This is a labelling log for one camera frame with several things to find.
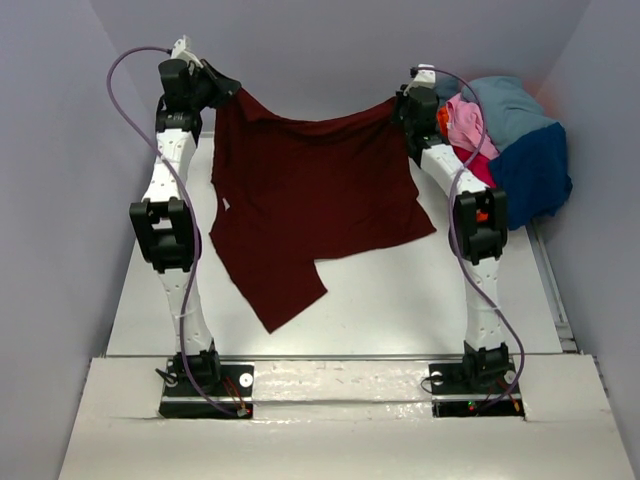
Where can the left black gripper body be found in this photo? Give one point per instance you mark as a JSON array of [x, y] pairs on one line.
[[206, 91]]

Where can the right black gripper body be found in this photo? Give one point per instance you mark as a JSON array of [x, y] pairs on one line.
[[400, 109]]

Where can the maroon t shirt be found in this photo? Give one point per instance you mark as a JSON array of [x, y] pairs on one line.
[[293, 192]]

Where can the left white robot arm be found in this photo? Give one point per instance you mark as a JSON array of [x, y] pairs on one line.
[[163, 220]]

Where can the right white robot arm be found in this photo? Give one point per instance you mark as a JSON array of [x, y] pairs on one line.
[[477, 237]]

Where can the orange t shirt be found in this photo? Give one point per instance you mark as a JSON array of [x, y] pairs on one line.
[[443, 121]]

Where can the pink t shirt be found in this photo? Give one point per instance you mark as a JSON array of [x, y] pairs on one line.
[[465, 127]]

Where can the grey blue t shirt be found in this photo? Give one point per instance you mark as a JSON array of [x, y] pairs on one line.
[[507, 109]]

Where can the navy blue t shirt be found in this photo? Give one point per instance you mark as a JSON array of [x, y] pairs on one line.
[[533, 172]]

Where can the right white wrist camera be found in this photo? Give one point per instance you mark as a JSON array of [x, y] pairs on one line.
[[422, 76]]

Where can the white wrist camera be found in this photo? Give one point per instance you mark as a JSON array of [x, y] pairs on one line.
[[422, 76], [181, 50]]

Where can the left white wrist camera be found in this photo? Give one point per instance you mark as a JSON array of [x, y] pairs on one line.
[[181, 50]]

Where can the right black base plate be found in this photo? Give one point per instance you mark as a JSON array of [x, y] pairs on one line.
[[453, 396]]

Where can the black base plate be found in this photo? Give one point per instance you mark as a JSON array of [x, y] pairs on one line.
[[233, 395], [453, 396]]

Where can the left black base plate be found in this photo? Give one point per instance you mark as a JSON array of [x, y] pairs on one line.
[[233, 395]]

